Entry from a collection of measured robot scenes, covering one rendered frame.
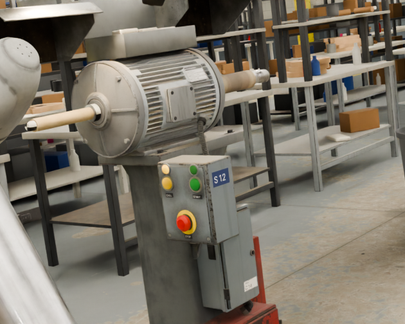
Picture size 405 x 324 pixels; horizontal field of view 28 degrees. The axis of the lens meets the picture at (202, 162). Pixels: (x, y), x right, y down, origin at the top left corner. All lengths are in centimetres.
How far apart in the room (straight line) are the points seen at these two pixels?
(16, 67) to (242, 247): 110
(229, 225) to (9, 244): 87
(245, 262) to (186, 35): 65
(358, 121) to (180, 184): 564
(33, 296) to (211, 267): 111
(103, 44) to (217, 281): 71
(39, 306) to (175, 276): 115
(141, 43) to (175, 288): 69
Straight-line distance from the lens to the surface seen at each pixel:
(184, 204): 194
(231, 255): 220
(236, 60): 622
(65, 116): 202
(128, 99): 203
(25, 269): 118
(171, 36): 221
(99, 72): 209
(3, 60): 133
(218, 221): 192
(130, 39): 210
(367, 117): 756
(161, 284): 233
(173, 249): 225
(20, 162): 783
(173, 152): 213
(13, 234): 120
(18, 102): 137
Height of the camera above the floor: 143
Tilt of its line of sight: 10 degrees down
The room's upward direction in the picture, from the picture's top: 7 degrees counter-clockwise
